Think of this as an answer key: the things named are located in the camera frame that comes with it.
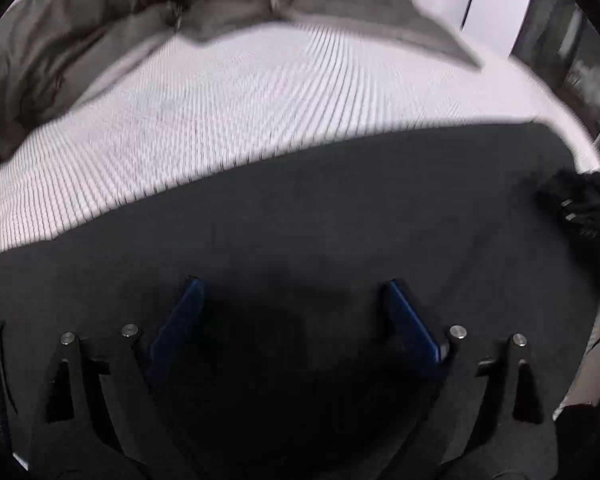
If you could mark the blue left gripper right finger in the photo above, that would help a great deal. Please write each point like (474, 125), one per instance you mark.
(418, 331)

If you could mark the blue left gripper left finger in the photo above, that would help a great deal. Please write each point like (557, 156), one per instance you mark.
(171, 337)

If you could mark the black pants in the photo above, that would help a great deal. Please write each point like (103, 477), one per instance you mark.
(292, 370)

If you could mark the white honeycomb mattress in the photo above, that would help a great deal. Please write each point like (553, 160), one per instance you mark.
(191, 110)

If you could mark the grey duvet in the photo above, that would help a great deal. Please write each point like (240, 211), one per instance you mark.
(55, 54)

